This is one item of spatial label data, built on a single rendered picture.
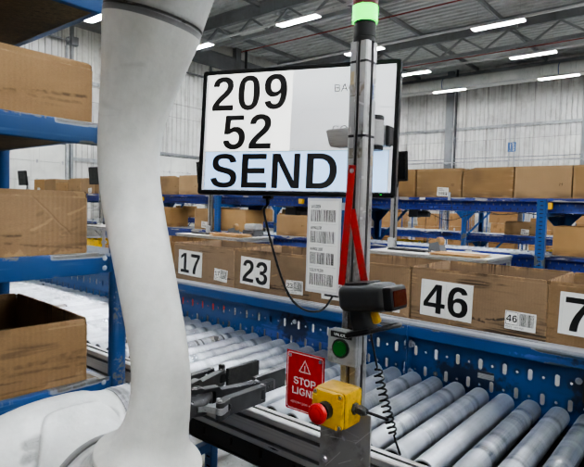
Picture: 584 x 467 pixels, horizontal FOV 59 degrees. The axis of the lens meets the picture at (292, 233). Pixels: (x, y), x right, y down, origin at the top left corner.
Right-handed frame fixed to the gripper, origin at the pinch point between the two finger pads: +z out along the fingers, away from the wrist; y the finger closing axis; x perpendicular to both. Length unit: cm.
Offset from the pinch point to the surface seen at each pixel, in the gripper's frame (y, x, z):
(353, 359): -3.1, 1.6, 23.8
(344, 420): -3.5, 12.4, 20.7
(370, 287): -8.1, -13.4, 20.5
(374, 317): -8.0, -7.6, 22.7
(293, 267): 64, -5, 86
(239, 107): 34, -51, 28
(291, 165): 21, -37, 32
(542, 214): 82, -27, 499
